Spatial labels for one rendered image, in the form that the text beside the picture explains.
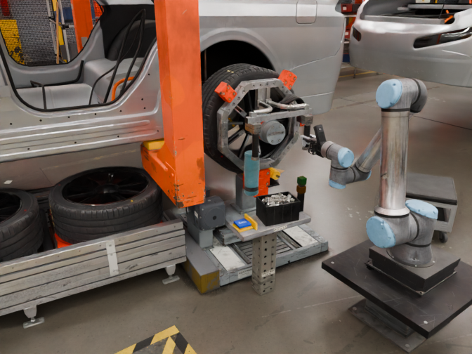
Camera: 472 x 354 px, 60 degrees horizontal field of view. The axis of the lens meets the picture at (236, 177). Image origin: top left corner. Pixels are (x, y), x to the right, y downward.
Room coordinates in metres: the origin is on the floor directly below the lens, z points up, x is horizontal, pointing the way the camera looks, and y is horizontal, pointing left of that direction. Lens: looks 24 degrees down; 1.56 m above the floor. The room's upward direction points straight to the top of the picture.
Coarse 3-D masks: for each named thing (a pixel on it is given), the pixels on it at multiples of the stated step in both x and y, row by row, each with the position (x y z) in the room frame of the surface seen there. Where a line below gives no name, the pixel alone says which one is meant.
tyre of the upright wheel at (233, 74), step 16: (240, 64) 2.59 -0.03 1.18; (208, 80) 2.50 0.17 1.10; (224, 80) 2.36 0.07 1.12; (240, 80) 2.36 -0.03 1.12; (208, 96) 2.35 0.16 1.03; (208, 112) 2.27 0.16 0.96; (208, 128) 2.26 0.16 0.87; (288, 128) 2.53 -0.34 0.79; (208, 144) 2.27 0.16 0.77; (224, 160) 2.31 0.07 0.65
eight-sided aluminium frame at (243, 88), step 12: (240, 84) 2.32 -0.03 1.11; (252, 84) 2.30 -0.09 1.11; (264, 84) 2.34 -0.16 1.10; (276, 84) 2.37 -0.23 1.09; (240, 96) 2.27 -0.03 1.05; (228, 108) 2.23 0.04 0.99; (288, 144) 2.43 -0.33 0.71; (228, 156) 2.23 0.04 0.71; (276, 156) 2.41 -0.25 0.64; (240, 168) 2.27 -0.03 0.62; (264, 168) 2.35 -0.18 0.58
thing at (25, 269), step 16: (160, 224) 1.99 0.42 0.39; (176, 224) 2.01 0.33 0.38; (96, 240) 1.83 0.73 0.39; (112, 240) 1.84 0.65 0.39; (128, 240) 1.88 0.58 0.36; (144, 240) 1.92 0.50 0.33; (160, 240) 1.97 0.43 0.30; (176, 240) 2.00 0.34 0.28; (32, 256) 1.68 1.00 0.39; (48, 256) 1.69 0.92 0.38; (64, 256) 1.73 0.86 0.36; (80, 256) 1.76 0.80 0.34; (96, 256) 1.80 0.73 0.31; (112, 256) 1.83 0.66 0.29; (0, 272) 1.59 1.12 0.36; (16, 272) 1.63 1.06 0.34; (32, 272) 1.65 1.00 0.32; (48, 272) 1.69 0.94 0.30; (112, 272) 1.82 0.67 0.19; (0, 288) 1.58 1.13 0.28
